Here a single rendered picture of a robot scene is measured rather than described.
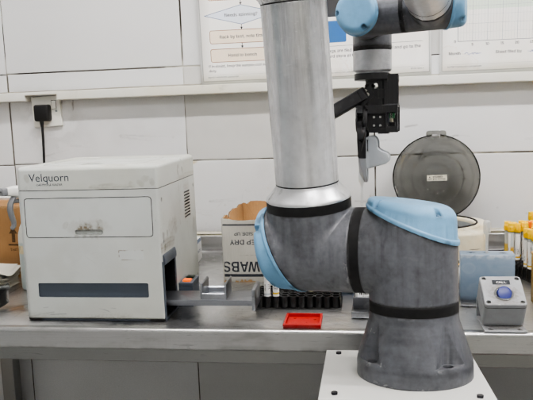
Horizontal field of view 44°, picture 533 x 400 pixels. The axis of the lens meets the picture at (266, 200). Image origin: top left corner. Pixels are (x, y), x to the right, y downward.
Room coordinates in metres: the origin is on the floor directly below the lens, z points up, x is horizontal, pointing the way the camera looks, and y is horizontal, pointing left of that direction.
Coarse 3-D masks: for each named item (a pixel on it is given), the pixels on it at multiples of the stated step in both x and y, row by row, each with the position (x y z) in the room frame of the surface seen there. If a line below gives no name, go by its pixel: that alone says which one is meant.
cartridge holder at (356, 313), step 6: (354, 294) 1.22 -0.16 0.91; (354, 300) 1.20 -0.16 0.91; (360, 300) 1.20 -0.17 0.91; (366, 300) 1.20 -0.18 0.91; (354, 306) 1.20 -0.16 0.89; (360, 306) 1.20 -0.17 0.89; (366, 306) 1.20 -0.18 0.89; (354, 312) 1.19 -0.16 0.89; (360, 312) 1.18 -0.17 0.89; (366, 312) 1.18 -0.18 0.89; (354, 318) 1.19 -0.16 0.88
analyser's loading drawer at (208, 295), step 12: (204, 288) 1.23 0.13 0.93; (216, 288) 1.26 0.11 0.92; (228, 288) 1.23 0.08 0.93; (252, 288) 1.21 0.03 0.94; (168, 300) 1.22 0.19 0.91; (180, 300) 1.22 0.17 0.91; (192, 300) 1.21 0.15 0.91; (204, 300) 1.21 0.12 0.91; (216, 300) 1.21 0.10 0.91; (228, 300) 1.20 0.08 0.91; (240, 300) 1.20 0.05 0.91; (252, 300) 1.20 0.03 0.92
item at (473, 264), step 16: (464, 256) 1.25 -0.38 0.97; (480, 256) 1.24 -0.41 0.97; (496, 256) 1.24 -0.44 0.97; (512, 256) 1.23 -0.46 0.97; (464, 272) 1.25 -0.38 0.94; (480, 272) 1.24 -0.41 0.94; (496, 272) 1.24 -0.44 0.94; (512, 272) 1.23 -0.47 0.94; (464, 288) 1.25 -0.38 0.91; (464, 304) 1.23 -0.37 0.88
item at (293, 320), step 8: (288, 320) 1.19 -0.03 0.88; (296, 320) 1.19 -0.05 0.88; (304, 320) 1.18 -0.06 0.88; (312, 320) 1.18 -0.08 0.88; (320, 320) 1.16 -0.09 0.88; (288, 328) 1.14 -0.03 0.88; (296, 328) 1.14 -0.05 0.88; (304, 328) 1.14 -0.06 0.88; (312, 328) 1.14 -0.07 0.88; (320, 328) 1.14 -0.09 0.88
